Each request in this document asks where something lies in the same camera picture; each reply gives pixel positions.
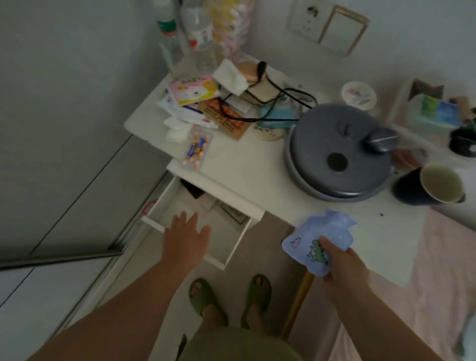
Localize white paper packets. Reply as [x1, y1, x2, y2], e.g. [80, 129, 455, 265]
[156, 92, 220, 129]

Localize person's left leg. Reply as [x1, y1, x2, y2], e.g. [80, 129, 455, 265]
[201, 303, 225, 330]

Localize pink tissue pack bundle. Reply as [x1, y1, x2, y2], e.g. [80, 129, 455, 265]
[208, 0, 258, 60]

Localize black cable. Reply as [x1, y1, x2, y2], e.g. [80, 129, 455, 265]
[219, 61, 317, 123]

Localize person's leg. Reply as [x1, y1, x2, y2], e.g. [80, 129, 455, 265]
[201, 303, 225, 330]
[246, 305, 267, 331]

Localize green shorts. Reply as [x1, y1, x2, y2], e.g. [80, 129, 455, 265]
[178, 326, 302, 361]

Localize blue cartoon print pouch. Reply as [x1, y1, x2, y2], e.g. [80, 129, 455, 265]
[281, 209, 358, 277]

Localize green slipper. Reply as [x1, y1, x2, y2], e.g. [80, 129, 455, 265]
[188, 278, 228, 328]
[240, 274, 272, 330]

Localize round patterned dish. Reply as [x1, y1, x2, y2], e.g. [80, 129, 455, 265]
[254, 124, 286, 141]

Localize person's left hand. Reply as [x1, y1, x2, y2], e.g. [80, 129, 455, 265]
[163, 211, 212, 274]

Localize person's right hand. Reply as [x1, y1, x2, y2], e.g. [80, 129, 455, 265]
[319, 237, 371, 303]

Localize light blue container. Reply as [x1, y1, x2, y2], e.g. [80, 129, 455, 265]
[256, 96, 299, 129]

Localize white drawer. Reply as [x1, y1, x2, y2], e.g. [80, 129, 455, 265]
[141, 160, 265, 271]

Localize orange patterned box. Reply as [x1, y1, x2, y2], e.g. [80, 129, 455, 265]
[196, 97, 252, 140]

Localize person's left forearm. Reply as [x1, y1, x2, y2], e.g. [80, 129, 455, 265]
[29, 260, 188, 361]

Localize black round object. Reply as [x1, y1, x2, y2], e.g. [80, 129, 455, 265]
[448, 126, 476, 158]

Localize dark blue mug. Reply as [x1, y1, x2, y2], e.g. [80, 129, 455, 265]
[392, 162, 466, 206]

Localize clear bottle with green cap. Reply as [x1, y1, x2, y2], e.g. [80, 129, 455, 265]
[155, 0, 185, 77]

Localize wooden table leg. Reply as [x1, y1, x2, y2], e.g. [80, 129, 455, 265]
[280, 271, 315, 339]

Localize clear plastic storage box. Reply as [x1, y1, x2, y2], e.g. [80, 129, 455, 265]
[386, 77, 476, 158]

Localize pink and yellow box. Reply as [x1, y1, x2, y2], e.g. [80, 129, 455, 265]
[167, 74, 221, 107]

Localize pink bed sheet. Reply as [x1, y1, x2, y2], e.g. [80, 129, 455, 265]
[289, 208, 476, 361]

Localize blue green packet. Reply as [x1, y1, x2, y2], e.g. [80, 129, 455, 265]
[406, 94, 462, 129]

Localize white round lidded tub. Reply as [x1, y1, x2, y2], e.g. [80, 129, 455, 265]
[341, 81, 378, 111]

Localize papers in drawer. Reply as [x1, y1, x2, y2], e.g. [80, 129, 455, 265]
[196, 195, 248, 226]

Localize grey wardrobe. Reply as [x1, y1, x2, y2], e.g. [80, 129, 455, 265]
[0, 0, 176, 361]

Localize person's right leg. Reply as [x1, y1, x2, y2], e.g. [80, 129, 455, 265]
[246, 305, 267, 331]

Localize green right slipper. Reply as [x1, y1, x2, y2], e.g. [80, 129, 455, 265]
[240, 274, 272, 330]

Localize white crumpled tissue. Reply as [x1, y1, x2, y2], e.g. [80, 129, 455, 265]
[211, 58, 249, 97]
[164, 117, 194, 144]

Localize beige round device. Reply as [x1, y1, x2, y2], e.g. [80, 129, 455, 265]
[237, 61, 269, 83]

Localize clear bottle with red label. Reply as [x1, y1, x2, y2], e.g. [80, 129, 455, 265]
[181, 0, 218, 74]

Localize white wall socket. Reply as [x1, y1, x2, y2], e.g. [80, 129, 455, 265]
[288, 0, 335, 41]

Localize green left slipper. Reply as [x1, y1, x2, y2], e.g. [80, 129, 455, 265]
[188, 278, 228, 328]

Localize beige box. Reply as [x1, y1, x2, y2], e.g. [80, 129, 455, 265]
[242, 76, 285, 107]

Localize grey round electric pot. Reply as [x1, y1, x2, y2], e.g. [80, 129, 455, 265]
[284, 103, 399, 203]

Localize wooden picture frame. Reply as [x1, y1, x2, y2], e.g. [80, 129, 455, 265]
[318, 5, 370, 57]

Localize person's right forearm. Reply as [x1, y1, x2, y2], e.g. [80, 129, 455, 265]
[331, 292, 448, 361]

